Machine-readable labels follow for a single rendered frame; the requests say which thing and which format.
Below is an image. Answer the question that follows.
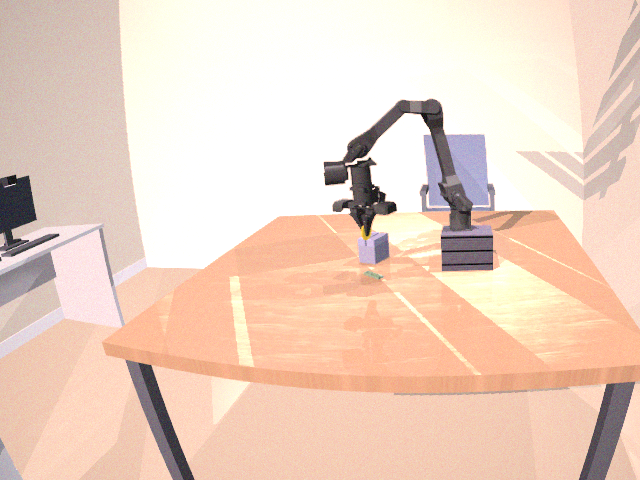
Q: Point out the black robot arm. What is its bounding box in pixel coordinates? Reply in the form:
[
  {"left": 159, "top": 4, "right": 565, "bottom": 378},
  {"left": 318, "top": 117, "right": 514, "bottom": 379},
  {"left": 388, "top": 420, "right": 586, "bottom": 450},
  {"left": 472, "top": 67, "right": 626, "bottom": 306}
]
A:
[{"left": 324, "top": 99, "right": 473, "bottom": 232}]

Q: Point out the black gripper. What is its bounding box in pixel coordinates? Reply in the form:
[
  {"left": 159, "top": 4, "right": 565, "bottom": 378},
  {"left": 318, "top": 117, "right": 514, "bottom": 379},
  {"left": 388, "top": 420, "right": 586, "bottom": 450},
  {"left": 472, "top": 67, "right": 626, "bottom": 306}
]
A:
[{"left": 332, "top": 181, "right": 397, "bottom": 237}]

